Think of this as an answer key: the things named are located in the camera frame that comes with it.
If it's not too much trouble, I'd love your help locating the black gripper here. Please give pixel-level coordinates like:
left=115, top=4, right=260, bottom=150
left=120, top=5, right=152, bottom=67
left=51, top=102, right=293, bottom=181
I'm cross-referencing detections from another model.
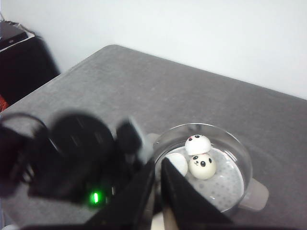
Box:
left=0, top=112, right=155, bottom=230

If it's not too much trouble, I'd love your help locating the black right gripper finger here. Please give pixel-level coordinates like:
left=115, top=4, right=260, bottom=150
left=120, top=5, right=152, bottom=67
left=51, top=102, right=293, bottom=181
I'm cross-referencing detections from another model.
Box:
left=161, top=159, right=236, bottom=230

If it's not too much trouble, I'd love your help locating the cream panda bun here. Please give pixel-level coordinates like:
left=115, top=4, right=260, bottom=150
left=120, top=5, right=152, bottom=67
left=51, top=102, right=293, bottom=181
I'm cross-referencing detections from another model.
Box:
left=189, top=154, right=217, bottom=180

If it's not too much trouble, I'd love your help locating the stainless steel steamer pot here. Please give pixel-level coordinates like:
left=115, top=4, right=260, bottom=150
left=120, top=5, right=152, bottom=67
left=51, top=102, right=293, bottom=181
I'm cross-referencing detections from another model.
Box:
left=148, top=123, right=269, bottom=214

